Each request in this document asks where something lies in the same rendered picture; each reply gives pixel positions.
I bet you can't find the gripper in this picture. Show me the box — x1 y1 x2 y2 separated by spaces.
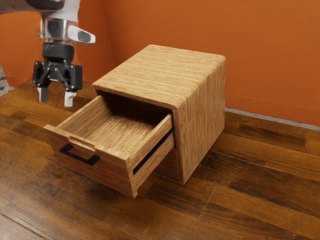
32 42 84 108

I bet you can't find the wooden cabinet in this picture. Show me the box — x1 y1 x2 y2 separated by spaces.
91 44 227 186

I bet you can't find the wooden drawer with black handle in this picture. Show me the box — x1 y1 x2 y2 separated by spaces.
43 95 175 199

